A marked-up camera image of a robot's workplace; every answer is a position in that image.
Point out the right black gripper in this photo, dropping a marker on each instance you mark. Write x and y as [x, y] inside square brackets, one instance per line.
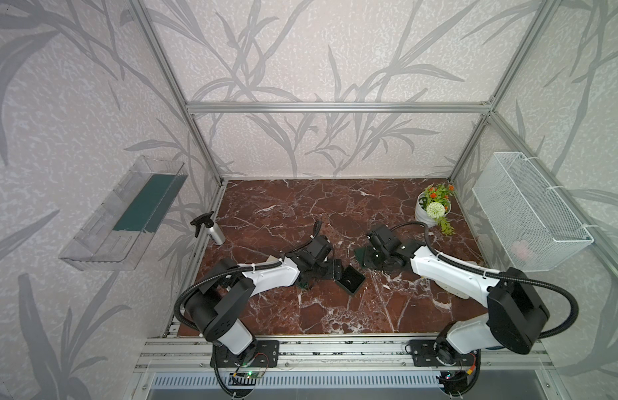
[387, 270]

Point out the clear acrylic wall shelf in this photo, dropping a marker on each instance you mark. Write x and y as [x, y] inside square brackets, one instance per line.
[96, 246]

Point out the green pad in shelf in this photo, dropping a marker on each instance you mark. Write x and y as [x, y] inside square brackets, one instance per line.
[150, 206]

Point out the aluminium frame rail front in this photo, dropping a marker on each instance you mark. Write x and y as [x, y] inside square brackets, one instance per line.
[323, 352]

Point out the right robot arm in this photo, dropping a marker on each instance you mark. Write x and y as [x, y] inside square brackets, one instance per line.
[515, 315]

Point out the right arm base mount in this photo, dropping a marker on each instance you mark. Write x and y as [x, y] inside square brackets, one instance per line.
[434, 352]

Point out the white wire mesh basket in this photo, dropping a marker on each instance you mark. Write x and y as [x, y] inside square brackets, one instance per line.
[534, 225]

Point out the black trigger spray bottle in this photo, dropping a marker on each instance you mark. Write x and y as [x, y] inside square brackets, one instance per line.
[206, 221]

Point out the green jewelry box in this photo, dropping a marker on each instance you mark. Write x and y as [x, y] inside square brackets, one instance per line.
[361, 256]

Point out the potted flower plant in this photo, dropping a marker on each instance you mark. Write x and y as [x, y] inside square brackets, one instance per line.
[434, 205]

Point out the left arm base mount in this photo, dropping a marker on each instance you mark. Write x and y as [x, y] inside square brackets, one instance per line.
[260, 354]

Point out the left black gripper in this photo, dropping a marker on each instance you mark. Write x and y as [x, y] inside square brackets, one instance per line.
[334, 273]

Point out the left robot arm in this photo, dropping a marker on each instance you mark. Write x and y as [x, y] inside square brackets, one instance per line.
[213, 305]

